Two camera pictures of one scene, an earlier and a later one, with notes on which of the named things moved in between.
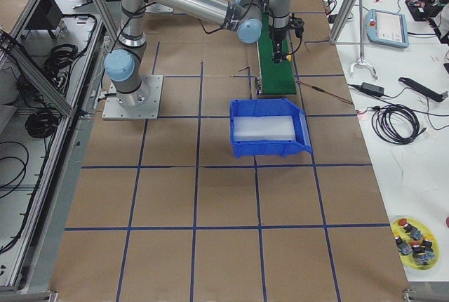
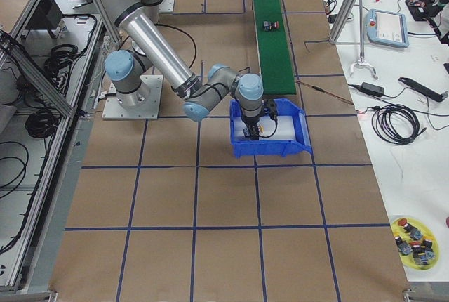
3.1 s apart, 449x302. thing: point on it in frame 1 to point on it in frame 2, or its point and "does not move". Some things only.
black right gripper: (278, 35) to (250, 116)
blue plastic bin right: (282, 107) does not move
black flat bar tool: (424, 90) does not move
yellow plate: (417, 241) does not move
